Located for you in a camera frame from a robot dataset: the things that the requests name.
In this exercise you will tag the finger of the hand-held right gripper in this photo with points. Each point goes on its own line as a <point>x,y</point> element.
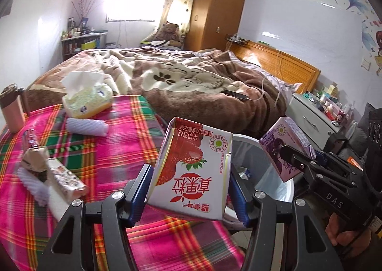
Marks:
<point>298,160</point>
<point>321,157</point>

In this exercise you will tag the white nightstand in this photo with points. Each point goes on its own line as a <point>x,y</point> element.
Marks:
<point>310,116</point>

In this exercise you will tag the pink lidded mug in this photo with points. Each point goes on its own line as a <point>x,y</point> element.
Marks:
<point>12,107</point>

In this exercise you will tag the patterned drink carton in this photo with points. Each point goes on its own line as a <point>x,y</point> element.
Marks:
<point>67,180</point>

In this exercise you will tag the white foam net sleeve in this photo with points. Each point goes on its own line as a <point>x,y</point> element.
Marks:
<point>31,184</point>
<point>86,126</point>

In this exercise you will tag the yellow tissue pack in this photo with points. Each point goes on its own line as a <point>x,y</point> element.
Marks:
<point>89,101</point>

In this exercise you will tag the brown teddy bear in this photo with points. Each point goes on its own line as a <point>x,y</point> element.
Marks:
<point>170,34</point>

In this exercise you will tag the purple drink carton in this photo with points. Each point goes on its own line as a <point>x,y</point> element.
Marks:
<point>280,145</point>

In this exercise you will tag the bed with brown blanket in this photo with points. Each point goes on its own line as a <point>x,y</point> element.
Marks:
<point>179,80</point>

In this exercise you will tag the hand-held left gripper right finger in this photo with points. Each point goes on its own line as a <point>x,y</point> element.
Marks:
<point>238,202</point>

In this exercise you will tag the phone on blanket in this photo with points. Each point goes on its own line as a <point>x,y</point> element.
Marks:
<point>235,95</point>

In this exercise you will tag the plastic bottle with red label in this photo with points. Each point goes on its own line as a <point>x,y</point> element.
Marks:
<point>29,138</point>

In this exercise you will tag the bright window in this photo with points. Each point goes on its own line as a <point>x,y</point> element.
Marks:
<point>131,8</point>

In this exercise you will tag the cartoon wall sticker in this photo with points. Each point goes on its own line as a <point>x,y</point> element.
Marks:
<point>374,47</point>

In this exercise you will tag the wooden wardrobe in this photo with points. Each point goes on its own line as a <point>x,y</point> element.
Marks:
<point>218,8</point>

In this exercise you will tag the cluttered side shelf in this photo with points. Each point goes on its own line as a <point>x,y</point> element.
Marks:
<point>83,43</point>

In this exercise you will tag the brown milk carton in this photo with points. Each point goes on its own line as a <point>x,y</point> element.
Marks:
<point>34,160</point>

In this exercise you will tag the wall switch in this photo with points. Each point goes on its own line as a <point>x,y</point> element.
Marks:
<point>366,64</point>

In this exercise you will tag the wooden headboard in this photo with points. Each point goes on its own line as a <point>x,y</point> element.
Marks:
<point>283,65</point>

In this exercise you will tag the plaid tablecloth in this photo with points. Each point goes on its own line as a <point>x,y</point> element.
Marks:
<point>119,139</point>

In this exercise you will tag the strawberry milk carton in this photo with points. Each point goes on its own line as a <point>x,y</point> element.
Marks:
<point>191,175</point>

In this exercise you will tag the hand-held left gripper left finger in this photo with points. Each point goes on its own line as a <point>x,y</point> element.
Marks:
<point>140,196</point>

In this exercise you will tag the group of bottles on shelf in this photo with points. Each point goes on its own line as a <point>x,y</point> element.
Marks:
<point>74,29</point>

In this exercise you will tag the white round waste bin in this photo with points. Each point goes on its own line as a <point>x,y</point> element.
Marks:
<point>259,157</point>

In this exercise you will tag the group of toiletries on nightstand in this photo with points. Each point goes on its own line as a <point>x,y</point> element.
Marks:
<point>331,104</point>

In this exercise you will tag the power strip on headboard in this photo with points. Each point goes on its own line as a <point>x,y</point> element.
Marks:
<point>234,38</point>

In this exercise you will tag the vase of dry branches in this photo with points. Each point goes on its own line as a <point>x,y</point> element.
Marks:
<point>86,8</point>

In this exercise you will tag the person's right hand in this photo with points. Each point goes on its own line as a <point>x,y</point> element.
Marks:
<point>343,238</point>

